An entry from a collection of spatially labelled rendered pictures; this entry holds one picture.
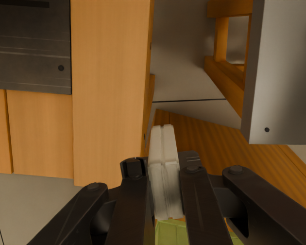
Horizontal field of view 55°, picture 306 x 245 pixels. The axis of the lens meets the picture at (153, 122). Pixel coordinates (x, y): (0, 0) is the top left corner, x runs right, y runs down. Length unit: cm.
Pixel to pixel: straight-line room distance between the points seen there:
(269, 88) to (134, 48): 25
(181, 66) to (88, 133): 93
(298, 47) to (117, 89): 32
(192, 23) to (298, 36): 92
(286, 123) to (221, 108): 95
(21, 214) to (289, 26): 176
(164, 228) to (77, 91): 40
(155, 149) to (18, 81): 48
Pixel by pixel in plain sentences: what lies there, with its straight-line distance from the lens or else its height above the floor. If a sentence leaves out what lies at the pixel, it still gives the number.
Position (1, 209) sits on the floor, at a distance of 203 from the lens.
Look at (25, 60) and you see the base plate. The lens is 60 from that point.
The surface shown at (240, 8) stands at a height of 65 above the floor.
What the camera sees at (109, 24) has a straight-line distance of 55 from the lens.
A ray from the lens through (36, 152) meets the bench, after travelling 68.
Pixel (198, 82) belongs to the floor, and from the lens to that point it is 148.
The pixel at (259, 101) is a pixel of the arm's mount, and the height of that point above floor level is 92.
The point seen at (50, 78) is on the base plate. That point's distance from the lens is 59.
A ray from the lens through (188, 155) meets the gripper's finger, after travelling 17.
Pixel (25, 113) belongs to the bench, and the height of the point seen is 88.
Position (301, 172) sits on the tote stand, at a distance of 133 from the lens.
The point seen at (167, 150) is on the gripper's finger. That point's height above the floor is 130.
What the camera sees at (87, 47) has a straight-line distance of 56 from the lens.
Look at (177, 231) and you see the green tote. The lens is 77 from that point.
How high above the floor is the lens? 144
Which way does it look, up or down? 71 degrees down
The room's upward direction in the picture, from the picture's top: 172 degrees counter-clockwise
